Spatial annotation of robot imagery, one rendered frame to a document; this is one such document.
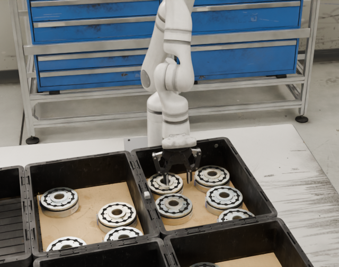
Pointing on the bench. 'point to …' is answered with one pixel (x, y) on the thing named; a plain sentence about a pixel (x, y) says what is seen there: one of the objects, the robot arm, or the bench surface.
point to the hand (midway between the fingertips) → (177, 178)
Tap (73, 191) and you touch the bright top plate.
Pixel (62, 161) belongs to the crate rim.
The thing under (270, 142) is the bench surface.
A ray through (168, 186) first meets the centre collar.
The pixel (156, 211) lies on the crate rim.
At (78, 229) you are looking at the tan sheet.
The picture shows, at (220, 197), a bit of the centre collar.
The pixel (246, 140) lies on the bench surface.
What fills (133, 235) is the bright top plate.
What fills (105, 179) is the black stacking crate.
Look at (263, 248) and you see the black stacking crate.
